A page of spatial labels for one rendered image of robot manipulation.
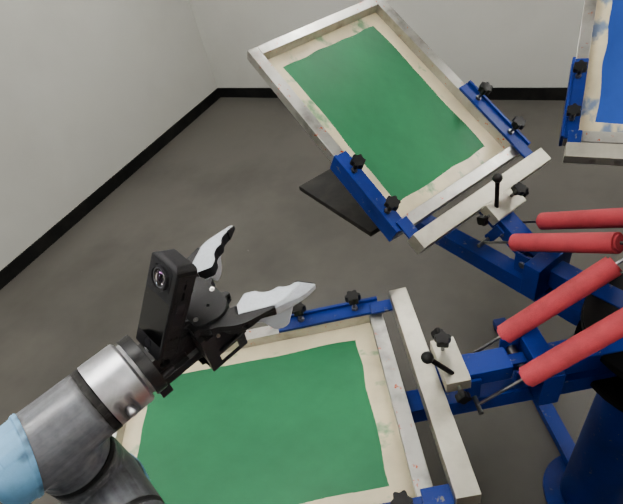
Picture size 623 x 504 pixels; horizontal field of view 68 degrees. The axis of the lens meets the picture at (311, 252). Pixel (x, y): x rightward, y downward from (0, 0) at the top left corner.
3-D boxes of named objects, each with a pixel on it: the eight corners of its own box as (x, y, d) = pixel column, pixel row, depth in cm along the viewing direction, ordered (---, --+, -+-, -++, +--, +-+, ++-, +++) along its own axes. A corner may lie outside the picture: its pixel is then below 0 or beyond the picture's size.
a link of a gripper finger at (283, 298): (318, 308, 57) (243, 322, 56) (314, 277, 53) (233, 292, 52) (322, 329, 55) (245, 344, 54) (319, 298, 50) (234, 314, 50)
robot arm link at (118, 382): (67, 356, 47) (106, 408, 43) (107, 327, 49) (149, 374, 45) (98, 390, 52) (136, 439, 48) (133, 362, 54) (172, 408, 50)
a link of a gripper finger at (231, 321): (273, 293, 54) (199, 307, 53) (271, 283, 52) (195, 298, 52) (278, 327, 51) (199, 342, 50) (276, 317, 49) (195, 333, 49)
